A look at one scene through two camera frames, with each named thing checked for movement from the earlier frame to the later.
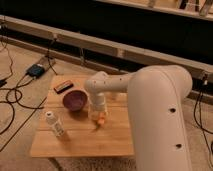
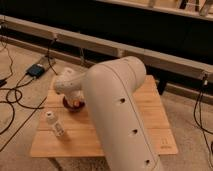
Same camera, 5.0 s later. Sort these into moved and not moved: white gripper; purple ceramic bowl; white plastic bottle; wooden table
Moved: white gripper
Not moved: white plastic bottle; wooden table; purple ceramic bowl
